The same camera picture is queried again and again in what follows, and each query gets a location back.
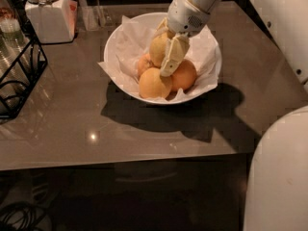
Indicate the back left orange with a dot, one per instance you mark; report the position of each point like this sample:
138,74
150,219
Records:
144,63

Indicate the black wire rack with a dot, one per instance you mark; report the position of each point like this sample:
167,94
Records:
37,59

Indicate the yellow orange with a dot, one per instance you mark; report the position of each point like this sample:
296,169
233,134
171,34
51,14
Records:
157,49

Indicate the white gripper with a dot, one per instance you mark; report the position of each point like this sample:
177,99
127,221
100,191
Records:
184,16

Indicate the stacked clear cups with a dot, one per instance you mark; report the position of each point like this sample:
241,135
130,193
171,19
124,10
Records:
14,63

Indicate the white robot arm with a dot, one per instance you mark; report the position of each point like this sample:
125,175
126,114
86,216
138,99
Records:
276,196

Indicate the white ceramic jar with lid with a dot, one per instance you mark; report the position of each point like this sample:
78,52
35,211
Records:
53,20

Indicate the front left orange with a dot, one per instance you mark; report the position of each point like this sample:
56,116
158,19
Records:
152,84

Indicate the white paper liner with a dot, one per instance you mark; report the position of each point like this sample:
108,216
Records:
131,39

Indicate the right orange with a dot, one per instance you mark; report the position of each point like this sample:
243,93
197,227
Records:
184,76

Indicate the clear plastic stand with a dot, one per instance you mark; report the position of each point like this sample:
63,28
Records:
94,17

